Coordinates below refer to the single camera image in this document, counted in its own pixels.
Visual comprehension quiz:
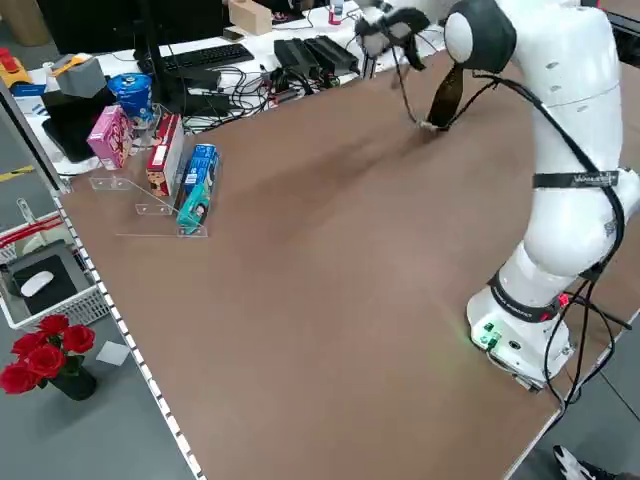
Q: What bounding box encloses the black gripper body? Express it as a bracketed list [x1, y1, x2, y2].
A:
[387, 7, 430, 71]

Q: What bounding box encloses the black power brick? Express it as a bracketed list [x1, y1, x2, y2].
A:
[273, 38, 321, 76]
[304, 35, 361, 74]

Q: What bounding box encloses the light wooden box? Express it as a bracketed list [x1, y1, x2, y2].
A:
[228, 0, 274, 36]

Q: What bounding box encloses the black keyboard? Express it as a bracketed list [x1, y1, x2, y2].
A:
[137, 43, 255, 75]

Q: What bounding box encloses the blue cookie packet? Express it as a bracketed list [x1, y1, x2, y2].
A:
[182, 143, 221, 197]

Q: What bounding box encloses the red white snack box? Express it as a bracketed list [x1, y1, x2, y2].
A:
[145, 113, 185, 198]

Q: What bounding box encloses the black monitor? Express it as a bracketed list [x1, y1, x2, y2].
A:
[37, 0, 226, 101]

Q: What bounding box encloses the green snack packet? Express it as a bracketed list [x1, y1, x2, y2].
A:
[175, 182, 217, 237]

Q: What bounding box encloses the blue snack can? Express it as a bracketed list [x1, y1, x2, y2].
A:
[107, 73, 155, 130]

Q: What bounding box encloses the pink snack box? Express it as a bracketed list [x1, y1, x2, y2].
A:
[86, 105, 134, 167]

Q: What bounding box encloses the clear acrylic snack shelf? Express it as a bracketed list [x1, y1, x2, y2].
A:
[89, 102, 221, 239]

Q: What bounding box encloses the black case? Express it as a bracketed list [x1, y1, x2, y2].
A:
[42, 89, 121, 164]

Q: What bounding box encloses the blue white carton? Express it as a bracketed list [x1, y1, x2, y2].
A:
[9, 82, 49, 116]

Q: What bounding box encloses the yellow toy truck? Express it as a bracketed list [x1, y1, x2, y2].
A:
[0, 48, 32, 91]

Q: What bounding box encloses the white plastic basket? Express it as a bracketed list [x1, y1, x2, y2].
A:
[0, 212, 112, 330]

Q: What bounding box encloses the white paper card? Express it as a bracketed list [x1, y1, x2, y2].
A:
[95, 341, 130, 365]

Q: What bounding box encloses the black mouse pad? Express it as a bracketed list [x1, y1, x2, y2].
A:
[10, 254, 80, 315]

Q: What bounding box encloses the white computer mouse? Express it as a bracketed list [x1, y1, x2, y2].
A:
[19, 271, 55, 298]

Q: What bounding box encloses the person's shoe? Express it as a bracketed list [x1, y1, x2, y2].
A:
[552, 444, 624, 480]

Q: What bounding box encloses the red roses bunch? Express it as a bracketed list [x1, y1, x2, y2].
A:
[0, 314, 97, 394]

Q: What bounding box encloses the black vase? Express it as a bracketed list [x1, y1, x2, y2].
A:
[49, 367, 99, 402]

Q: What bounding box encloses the black hanging camera cable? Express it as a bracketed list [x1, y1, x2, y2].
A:
[392, 49, 452, 134]

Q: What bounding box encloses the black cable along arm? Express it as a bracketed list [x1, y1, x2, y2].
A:
[469, 69, 626, 281]

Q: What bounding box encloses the grey box yellow handle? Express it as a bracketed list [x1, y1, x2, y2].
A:
[52, 53, 109, 100]

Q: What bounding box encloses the black cable at foot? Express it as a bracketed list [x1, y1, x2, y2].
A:
[543, 279, 632, 407]

